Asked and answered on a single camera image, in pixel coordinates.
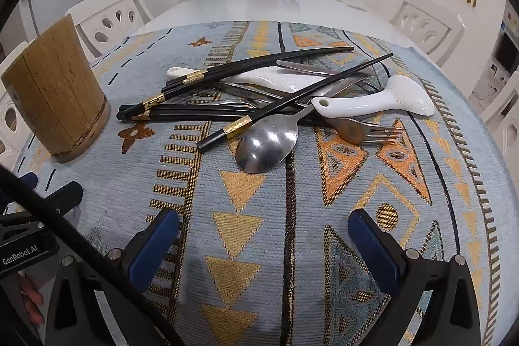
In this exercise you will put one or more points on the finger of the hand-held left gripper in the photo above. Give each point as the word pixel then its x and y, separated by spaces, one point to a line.
pixel 28 180
pixel 61 192

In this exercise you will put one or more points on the television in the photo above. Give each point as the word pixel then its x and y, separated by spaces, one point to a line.
pixel 507 52

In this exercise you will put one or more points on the pile of black chopsticks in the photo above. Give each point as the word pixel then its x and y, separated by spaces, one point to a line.
pixel 186 114

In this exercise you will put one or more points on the silver metal utensil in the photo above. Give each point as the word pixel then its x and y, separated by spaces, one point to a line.
pixel 243 91

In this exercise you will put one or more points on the patterned blue woven table mat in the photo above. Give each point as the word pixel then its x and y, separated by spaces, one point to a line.
pixel 259 208

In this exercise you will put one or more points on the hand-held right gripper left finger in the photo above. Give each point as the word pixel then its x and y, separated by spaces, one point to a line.
pixel 156 244

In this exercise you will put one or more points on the white dimpled rice paddle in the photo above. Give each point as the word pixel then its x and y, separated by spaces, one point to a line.
pixel 389 102
pixel 263 80

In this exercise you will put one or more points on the brown clay pot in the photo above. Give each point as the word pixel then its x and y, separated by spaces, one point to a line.
pixel 56 94

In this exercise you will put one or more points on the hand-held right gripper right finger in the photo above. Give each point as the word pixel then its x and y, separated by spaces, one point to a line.
pixel 371 248

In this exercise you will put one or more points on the white dining chair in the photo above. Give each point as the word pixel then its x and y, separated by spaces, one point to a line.
pixel 133 5
pixel 505 102
pixel 429 8
pixel 22 143

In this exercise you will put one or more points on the silver metal spoon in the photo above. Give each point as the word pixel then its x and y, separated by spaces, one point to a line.
pixel 265 145

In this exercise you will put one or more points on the person's left hand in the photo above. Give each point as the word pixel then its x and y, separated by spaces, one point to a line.
pixel 33 295

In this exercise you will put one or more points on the white refrigerator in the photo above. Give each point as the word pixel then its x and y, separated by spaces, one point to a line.
pixel 52 9

